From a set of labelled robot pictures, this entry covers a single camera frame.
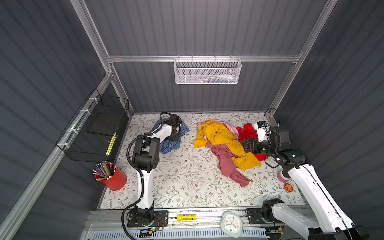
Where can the white analog clock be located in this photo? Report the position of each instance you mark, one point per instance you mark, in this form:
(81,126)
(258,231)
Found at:
(231,224)

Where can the red pencil cup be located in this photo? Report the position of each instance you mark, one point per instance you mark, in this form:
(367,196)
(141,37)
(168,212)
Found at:
(110,175)

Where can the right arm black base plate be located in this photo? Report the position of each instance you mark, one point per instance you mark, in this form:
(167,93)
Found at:
(255,215)

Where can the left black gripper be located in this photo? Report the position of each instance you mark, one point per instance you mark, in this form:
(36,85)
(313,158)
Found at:
(175,138)

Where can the pink tape roll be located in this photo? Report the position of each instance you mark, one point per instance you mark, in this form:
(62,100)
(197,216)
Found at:
(283,176)

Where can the black wire basket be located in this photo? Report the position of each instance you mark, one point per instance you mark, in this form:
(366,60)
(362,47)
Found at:
(88,137)

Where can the white wire mesh basket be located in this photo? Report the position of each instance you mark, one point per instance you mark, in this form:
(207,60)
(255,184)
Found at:
(207,71)

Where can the yellow ruler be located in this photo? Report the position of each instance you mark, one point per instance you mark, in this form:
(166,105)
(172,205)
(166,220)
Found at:
(111,144)

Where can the white ventilation grille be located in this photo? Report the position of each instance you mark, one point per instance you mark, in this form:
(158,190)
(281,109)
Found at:
(181,234)

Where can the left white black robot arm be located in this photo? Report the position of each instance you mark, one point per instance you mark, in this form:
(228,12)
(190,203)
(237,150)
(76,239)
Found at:
(143,154)

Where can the floral table mat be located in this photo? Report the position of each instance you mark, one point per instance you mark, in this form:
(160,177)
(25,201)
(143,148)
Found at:
(189,177)

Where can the blue checkered shirt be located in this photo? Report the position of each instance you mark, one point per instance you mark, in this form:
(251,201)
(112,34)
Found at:
(167,146)

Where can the red cloth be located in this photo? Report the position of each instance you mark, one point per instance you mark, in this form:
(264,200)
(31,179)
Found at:
(247,132)

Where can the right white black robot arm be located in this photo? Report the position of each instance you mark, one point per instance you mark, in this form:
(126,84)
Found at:
(331,222)

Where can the yellow cloth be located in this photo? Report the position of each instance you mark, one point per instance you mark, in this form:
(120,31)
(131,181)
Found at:
(217,134)

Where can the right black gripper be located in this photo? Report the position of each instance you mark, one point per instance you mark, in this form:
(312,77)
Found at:
(254,142)

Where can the dusty pink cloth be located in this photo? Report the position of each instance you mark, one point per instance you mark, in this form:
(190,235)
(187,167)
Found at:
(226,164)

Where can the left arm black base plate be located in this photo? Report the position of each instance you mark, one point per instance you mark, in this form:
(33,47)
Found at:
(138,218)

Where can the small orange round item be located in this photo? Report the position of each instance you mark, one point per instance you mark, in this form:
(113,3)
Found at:
(288,187)

